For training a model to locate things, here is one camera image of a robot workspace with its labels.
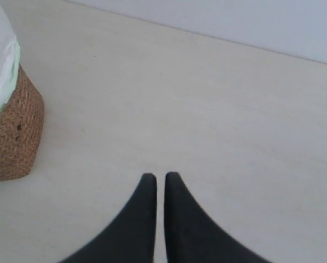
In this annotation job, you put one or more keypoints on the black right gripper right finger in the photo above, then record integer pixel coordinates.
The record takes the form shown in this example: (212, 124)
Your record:
(190, 233)

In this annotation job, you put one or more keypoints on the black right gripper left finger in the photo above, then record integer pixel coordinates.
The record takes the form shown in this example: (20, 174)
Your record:
(131, 236)

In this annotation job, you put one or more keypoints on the woven wicker waste basket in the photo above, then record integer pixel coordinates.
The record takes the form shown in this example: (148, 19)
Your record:
(21, 126)

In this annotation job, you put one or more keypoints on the white plastic bin liner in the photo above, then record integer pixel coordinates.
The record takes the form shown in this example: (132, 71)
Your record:
(9, 59)

